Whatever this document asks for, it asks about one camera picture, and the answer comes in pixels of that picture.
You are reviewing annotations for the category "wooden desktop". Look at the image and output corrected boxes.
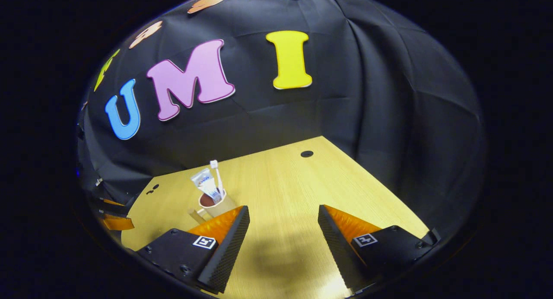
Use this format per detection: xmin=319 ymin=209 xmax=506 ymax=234
xmin=121 ymin=136 xmax=430 ymax=299

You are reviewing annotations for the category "white toothpaste tube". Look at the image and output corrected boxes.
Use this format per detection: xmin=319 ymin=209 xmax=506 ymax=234
xmin=191 ymin=168 xmax=223 ymax=204

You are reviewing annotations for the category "pale purple toothbrush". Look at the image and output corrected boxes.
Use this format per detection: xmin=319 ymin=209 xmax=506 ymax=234
xmin=210 ymin=160 xmax=224 ymax=196

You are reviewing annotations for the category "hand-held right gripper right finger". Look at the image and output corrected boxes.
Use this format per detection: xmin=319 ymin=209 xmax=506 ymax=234
xmin=318 ymin=204 xmax=435 ymax=291

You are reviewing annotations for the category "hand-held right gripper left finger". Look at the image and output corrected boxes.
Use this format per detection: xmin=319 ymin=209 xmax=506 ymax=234
xmin=137 ymin=205 xmax=251 ymax=294

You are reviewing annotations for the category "beige cup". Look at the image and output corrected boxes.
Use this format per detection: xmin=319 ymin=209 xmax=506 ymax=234
xmin=188 ymin=189 xmax=237 ymax=224

